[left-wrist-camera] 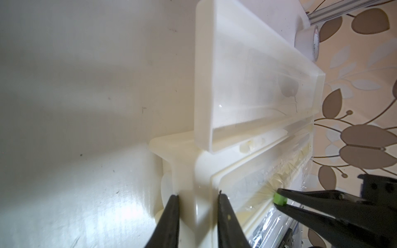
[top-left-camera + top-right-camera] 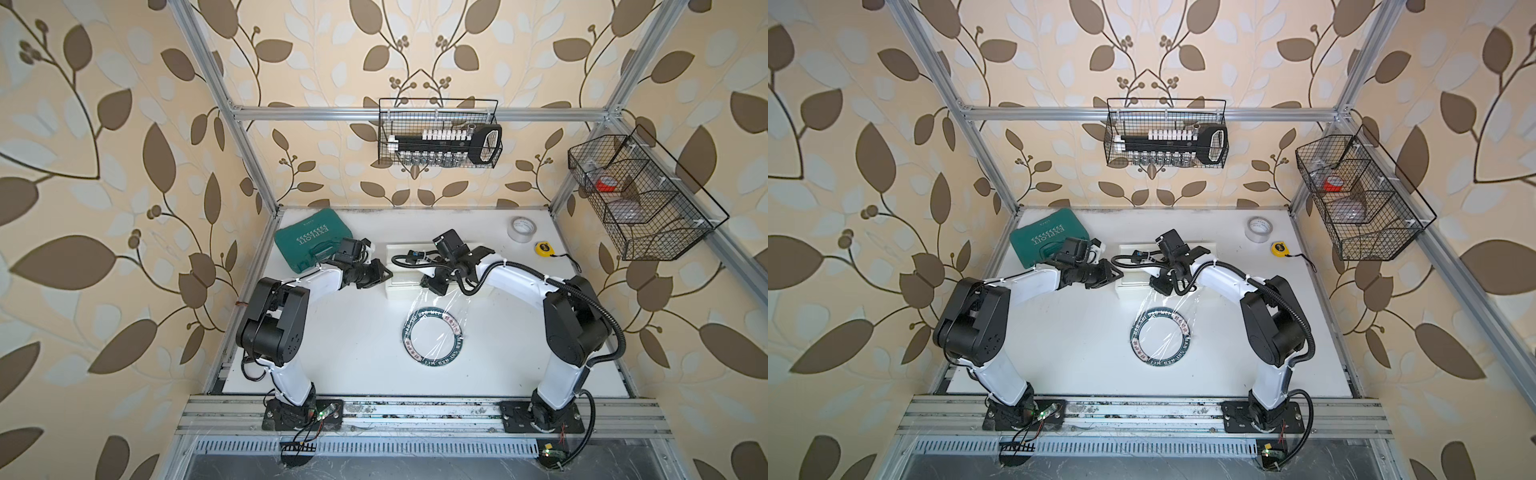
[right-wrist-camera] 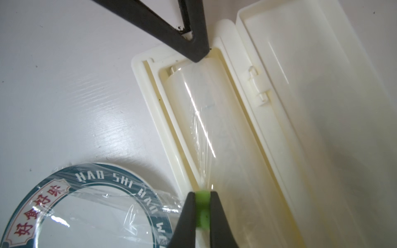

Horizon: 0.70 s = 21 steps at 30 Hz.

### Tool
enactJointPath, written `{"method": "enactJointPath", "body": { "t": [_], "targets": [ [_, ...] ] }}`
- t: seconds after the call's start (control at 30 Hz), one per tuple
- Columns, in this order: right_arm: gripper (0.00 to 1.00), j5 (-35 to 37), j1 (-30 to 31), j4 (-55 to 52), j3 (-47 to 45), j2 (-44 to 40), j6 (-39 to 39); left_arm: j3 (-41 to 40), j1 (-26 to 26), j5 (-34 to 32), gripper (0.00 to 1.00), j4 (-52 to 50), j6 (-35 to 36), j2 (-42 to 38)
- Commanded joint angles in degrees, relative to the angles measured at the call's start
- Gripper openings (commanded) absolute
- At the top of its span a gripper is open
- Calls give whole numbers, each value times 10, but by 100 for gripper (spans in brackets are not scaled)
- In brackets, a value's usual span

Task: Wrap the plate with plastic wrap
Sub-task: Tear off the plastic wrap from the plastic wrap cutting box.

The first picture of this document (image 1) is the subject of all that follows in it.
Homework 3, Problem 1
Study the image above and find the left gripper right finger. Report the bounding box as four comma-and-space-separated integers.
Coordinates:
217, 193, 251, 248

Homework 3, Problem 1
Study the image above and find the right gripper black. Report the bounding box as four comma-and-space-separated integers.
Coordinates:
275, 174, 397, 248

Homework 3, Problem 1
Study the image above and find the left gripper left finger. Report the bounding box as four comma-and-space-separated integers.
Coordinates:
145, 195, 180, 248

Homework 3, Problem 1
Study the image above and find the white plastic wrap dispenser box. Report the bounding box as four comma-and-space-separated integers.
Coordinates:
149, 1, 325, 248

